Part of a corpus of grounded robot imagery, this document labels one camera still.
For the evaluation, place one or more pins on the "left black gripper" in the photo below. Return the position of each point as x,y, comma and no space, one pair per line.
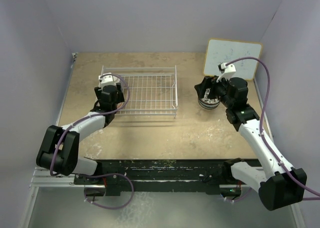
119,96

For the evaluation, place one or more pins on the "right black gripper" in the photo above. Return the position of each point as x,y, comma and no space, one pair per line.
201,88

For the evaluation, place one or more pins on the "grey striped bowl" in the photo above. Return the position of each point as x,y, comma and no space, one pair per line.
208,102

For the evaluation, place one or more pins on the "white wire dish rack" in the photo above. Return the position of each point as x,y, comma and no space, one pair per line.
153,90

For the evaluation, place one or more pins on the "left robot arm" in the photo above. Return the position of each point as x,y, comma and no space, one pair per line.
59,151

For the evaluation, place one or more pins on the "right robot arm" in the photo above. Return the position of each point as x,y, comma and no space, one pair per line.
277,184

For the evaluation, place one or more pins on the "yellow framed whiteboard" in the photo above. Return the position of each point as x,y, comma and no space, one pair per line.
223,51

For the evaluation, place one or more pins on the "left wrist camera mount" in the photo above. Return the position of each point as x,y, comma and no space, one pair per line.
107,79

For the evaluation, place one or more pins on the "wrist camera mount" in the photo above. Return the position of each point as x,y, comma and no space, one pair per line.
226,71
107,79

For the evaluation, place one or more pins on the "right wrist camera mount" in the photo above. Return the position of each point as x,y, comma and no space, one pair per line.
226,71

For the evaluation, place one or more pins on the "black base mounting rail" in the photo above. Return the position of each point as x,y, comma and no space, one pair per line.
164,175

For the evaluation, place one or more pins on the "aluminium extrusion frame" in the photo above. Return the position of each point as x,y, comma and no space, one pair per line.
41,178

